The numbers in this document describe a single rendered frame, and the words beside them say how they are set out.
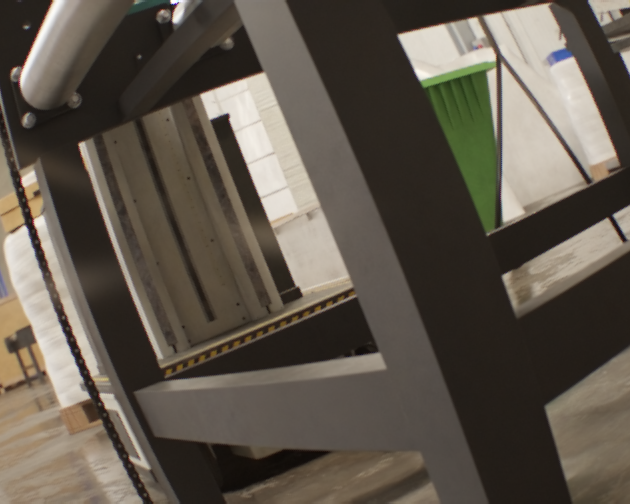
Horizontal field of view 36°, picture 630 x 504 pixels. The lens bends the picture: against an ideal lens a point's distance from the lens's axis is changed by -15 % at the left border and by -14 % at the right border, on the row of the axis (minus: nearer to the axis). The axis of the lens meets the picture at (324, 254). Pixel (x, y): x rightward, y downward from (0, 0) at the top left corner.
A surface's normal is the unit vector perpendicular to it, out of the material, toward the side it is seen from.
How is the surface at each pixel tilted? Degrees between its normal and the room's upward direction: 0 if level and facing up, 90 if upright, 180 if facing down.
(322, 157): 90
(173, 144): 90
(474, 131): 101
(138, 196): 90
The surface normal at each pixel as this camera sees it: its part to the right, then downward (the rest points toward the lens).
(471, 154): 0.35, 0.07
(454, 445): -0.83, 0.35
